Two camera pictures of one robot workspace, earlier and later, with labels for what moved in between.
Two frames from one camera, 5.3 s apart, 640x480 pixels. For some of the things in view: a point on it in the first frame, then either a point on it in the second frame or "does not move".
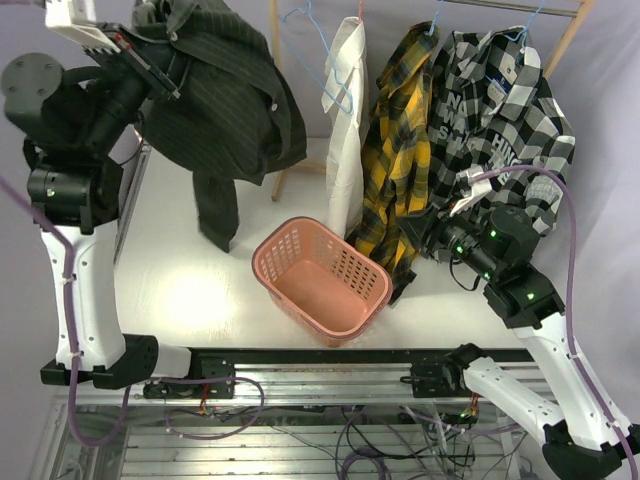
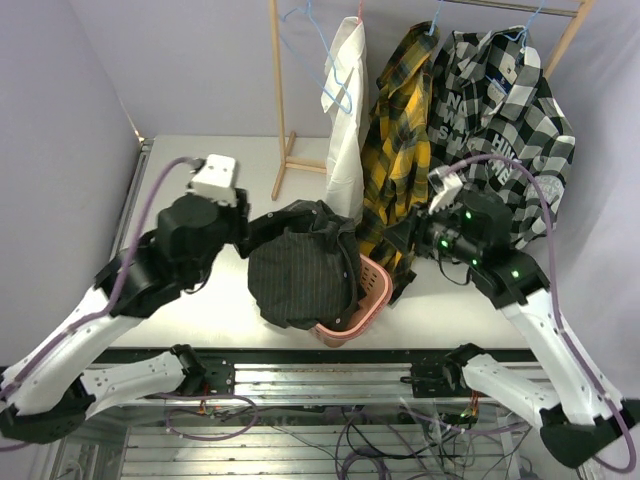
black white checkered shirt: (491, 111) does not move
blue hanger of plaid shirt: (435, 18) does not move
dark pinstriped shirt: (234, 114) to (304, 265)
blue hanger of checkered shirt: (524, 30) does not move
